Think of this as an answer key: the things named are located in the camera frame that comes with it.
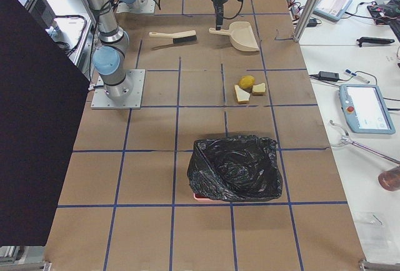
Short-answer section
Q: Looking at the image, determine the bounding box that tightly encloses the beige plastic dustpan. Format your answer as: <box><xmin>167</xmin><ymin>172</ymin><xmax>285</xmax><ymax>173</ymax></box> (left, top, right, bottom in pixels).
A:
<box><xmin>209</xmin><ymin>21</ymin><xmax>259</xmax><ymax>52</ymax></box>

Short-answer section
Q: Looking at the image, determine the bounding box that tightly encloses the beige hand brush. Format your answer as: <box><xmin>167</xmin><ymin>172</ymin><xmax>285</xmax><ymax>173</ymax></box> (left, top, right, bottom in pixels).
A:
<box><xmin>149</xmin><ymin>30</ymin><xmax>197</xmax><ymax>44</ymax></box>

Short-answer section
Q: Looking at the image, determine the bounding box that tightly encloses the yellow potato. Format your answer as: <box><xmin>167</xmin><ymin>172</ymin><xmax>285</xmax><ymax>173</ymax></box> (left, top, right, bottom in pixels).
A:
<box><xmin>238</xmin><ymin>75</ymin><xmax>255</xmax><ymax>90</ymax></box>

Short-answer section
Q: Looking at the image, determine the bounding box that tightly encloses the small bread slice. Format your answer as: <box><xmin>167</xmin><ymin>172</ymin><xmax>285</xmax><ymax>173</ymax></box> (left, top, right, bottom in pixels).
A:
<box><xmin>251</xmin><ymin>83</ymin><xmax>266</xmax><ymax>96</ymax></box>

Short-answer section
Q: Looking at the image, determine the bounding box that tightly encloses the large bread slice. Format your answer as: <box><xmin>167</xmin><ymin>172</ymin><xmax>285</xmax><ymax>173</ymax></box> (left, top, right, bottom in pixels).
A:
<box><xmin>234</xmin><ymin>84</ymin><xmax>251</xmax><ymax>104</ymax></box>

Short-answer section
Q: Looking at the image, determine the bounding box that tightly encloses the black trash bag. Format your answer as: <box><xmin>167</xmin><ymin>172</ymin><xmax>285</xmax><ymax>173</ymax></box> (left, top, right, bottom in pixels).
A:
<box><xmin>187</xmin><ymin>135</ymin><xmax>283</xmax><ymax>202</ymax></box>

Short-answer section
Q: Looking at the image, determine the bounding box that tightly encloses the pink bin under bag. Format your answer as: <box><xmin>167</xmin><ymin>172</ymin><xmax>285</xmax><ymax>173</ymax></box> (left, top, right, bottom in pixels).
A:
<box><xmin>193</xmin><ymin>193</ymin><xmax>222</xmax><ymax>203</ymax></box>

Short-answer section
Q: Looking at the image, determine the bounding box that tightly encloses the far teach pendant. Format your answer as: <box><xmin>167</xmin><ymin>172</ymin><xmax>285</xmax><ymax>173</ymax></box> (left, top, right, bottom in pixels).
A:
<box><xmin>313</xmin><ymin>0</ymin><xmax>353</xmax><ymax>22</ymax></box>

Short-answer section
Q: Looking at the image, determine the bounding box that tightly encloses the teach pendant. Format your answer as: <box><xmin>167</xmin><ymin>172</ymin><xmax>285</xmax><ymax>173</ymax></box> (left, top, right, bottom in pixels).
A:
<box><xmin>313</xmin><ymin>0</ymin><xmax>353</xmax><ymax>22</ymax></box>
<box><xmin>339</xmin><ymin>84</ymin><xmax>396</xmax><ymax>134</ymax></box>

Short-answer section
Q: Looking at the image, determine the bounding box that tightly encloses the black power adapter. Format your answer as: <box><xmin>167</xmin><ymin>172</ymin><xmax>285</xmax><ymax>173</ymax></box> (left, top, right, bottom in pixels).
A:
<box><xmin>317</xmin><ymin>71</ymin><xmax>340</xmax><ymax>82</ymax></box>

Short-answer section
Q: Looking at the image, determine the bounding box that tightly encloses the black handheld tool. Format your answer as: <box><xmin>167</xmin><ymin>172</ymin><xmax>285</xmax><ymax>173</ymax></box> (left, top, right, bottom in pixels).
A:
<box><xmin>356</xmin><ymin>36</ymin><xmax>395</xmax><ymax>47</ymax></box>

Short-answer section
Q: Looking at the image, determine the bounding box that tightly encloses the near teach pendant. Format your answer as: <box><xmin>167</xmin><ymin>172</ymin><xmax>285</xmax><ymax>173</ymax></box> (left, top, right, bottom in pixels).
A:
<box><xmin>339</xmin><ymin>84</ymin><xmax>396</xmax><ymax>134</ymax></box>

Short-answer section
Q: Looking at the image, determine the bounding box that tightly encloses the metal grabber tool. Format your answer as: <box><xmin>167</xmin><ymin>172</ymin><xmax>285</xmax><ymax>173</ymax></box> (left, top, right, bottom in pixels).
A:
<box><xmin>329</xmin><ymin>120</ymin><xmax>399</xmax><ymax>165</ymax></box>

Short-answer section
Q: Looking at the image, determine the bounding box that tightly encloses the black panel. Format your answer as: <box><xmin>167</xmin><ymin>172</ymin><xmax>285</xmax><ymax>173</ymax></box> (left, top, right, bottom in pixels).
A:
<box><xmin>1</xmin><ymin>0</ymin><xmax>88</xmax><ymax>246</ymax></box>

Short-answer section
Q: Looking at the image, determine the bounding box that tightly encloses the brown glass jar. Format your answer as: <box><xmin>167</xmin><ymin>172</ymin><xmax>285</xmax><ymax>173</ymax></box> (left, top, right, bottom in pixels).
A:
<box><xmin>378</xmin><ymin>166</ymin><xmax>399</xmax><ymax>192</ymax></box>

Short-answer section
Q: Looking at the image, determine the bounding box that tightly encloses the aluminium frame post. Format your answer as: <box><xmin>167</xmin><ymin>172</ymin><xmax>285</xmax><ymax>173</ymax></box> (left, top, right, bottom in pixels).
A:
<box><xmin>292</xmin><ymin>0</ymin><xmax>318</xmax><ymax>42</ymax></box>

